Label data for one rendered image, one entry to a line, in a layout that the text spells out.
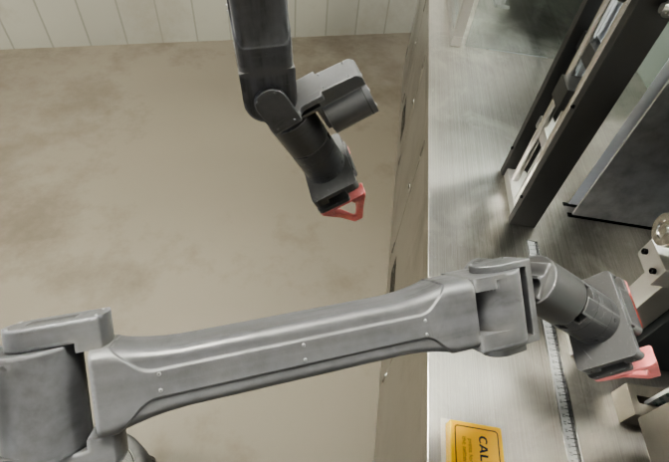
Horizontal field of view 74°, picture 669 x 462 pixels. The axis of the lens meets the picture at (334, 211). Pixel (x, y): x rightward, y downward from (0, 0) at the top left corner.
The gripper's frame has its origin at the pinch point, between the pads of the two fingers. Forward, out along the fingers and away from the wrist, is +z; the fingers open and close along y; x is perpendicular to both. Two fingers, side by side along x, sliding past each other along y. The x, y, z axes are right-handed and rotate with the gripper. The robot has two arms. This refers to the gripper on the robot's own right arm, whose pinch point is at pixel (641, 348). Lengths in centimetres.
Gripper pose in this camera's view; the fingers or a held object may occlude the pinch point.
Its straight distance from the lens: 65.3
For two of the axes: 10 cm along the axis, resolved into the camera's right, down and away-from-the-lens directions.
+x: 5.6, -5.1, -6.5
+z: 8.2, 4.6, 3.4
